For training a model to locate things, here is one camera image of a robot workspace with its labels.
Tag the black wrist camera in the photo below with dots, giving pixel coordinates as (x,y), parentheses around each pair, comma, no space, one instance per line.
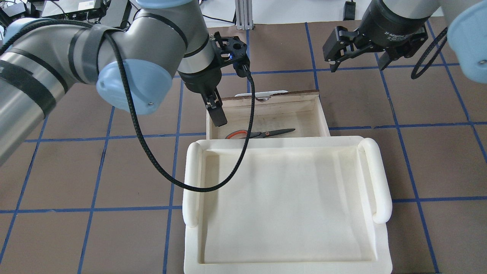
(230,51)

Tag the aluminium frame post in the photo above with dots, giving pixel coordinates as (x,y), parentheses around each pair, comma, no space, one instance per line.
(244,15)

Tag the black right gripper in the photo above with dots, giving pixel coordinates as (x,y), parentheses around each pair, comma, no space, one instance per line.
(392,27)

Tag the white plastic tray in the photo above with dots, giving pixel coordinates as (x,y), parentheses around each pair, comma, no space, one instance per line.
(306,205)

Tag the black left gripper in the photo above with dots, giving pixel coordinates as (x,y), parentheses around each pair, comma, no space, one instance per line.
(200,80)

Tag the orange grey scissors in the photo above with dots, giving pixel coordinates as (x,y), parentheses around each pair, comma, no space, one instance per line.
(259,134)

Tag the white drawer handle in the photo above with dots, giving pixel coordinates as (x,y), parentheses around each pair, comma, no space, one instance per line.
(262,96)

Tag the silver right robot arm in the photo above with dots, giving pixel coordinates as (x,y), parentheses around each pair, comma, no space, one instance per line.
(460,25)

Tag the brown wooden drawer box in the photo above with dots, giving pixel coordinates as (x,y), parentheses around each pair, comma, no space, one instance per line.
(301,110)

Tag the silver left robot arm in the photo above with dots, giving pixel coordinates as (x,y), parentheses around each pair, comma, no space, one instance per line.
(41,59)

